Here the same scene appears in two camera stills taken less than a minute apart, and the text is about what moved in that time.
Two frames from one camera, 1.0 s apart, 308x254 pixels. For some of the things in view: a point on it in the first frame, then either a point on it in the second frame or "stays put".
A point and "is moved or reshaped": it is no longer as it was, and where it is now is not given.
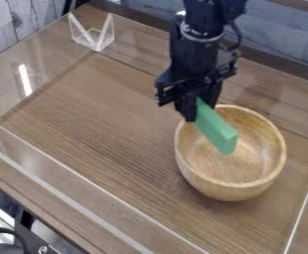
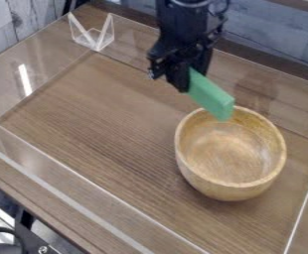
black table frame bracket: x=25 y=236 stays put
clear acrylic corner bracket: x=93 y=38 stays put
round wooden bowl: x=247 y=173 stays put
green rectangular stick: x=216 y=128 is moved or reshaped
